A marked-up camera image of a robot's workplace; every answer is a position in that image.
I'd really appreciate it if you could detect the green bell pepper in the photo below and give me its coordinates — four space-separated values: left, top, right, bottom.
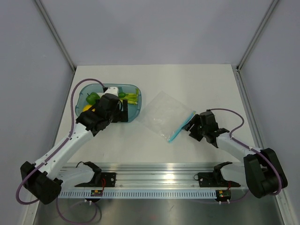
86 92 100 105

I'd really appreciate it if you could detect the yellow pear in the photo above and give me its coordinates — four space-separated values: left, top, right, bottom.
82 105 95 112

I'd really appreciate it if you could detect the clear zip top bag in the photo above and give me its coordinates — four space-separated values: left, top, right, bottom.
137 91 195 143

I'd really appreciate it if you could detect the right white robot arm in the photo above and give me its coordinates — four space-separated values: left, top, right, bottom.
182 109 288 198

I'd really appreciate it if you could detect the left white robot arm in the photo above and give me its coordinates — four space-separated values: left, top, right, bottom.
20 93 128 204

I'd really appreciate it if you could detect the teal plastic tray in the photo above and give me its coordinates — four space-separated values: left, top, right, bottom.
75 83 142 123

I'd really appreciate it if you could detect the green onion stalk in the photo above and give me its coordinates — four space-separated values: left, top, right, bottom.
120 93 138 105

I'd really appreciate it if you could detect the right small circuit board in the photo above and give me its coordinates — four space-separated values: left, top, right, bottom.
216 190 232 201

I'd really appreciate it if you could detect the small circuit board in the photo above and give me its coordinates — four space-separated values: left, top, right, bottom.
90 190 103 197
216 190 232 201

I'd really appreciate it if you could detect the left small circuit board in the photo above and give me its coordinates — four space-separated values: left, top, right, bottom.
90 190 103 197

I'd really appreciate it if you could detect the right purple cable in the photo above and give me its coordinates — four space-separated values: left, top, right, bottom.
206 108 282 196

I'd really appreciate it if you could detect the purple cable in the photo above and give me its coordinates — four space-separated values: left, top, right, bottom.
15 78 108 223
206 108 282 196

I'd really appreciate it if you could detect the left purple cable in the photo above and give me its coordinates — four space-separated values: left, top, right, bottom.
15 78 108 223

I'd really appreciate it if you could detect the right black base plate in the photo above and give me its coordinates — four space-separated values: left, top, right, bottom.
194 172 241 188

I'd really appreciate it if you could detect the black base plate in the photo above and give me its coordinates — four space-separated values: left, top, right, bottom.
194 172 241 188
75 172 117 188

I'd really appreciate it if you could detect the aluminium mounting rail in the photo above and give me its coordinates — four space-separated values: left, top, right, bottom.
56 164 249 190

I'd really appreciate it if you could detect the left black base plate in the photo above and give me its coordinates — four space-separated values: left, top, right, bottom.
75 172 117 188

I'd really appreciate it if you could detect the white slotted cable duct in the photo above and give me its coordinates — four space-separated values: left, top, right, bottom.
59 189 217 199

